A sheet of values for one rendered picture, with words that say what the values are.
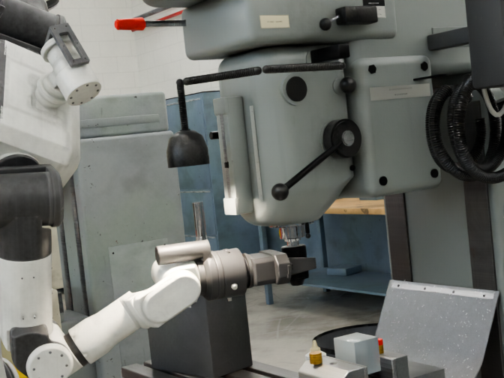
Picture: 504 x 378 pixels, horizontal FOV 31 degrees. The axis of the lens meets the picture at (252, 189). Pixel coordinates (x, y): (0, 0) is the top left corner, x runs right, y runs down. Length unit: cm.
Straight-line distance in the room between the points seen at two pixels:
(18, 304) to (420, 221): 88
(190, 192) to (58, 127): 767
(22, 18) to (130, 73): 980
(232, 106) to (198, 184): 753
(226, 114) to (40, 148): 33
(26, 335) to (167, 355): 60
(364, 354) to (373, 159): 35
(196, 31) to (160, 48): 939
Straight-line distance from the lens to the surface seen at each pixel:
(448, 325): 190
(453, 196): 189
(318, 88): 162
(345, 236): 836
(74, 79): 157
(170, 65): 1087
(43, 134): 160
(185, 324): 202
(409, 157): 172
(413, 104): 174
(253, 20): 154
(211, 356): 198
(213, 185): 891
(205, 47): 165
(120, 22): 165
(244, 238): 910
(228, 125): 160
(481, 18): 158
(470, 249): 187
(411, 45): 176
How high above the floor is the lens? 147
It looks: 3 degrees down
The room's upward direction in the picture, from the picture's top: 6 degrees counter-clockwise
